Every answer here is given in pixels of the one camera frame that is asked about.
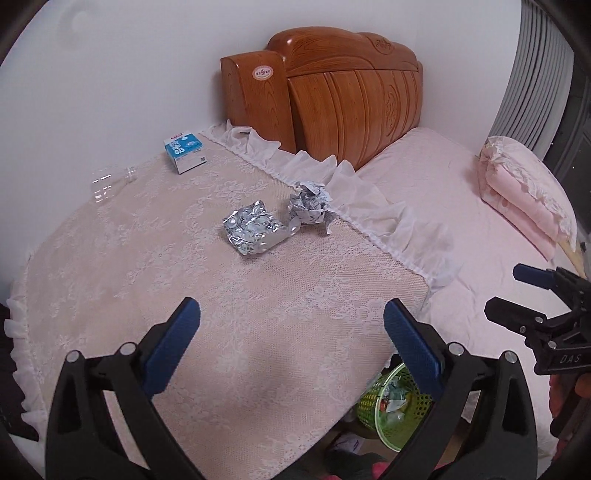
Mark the green plastic trash basket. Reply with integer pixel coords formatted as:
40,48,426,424
355,363,433,452

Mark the folded pink quilt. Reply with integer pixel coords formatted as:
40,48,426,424
477,136,577,261

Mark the pink bed sheet mattress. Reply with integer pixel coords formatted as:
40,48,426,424
360,128,574,464

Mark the crumpled grey printed paper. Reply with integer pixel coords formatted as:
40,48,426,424
287,181,337,235

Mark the clear plastic bottle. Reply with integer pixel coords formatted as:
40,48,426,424
90,166,137,204

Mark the silver foil blister pack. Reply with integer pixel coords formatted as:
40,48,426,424
222,200,301,256

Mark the wooden bed headboard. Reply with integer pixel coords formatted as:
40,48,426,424
221,27,423,169

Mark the blue white milk carton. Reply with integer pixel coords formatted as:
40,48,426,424
164,132,206,175

